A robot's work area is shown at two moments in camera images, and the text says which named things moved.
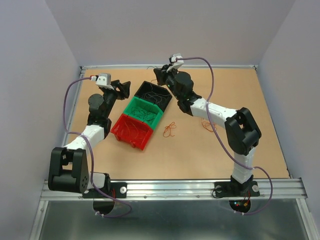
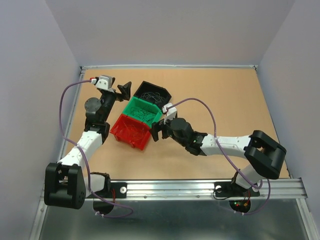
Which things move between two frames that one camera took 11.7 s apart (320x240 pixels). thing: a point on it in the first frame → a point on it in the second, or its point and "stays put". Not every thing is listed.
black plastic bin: x=150 y=92 stays put
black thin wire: x=144 y=113 stays put
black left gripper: x=124 y=89 stays put
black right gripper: x=161 y=73 → x=158 y=126
